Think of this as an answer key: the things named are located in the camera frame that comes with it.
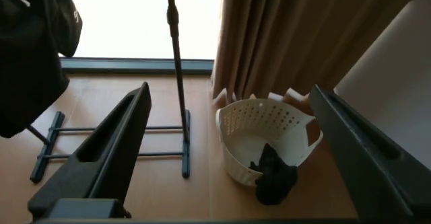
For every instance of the black clothes rack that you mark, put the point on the black clothes rack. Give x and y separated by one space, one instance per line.
178 66

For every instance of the heap of clothes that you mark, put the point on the heap of clothes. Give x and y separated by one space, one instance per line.
274 180

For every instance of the black garment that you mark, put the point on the black garment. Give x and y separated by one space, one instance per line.
27 66

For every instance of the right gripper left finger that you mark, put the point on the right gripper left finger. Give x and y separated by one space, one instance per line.
111 170

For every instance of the brown curtain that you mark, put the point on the brown curtain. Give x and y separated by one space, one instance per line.
286 32

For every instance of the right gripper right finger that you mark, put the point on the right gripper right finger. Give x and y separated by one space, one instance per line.
363 170

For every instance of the white laundry basket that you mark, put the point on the white laundry basket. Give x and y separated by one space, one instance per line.
242 143

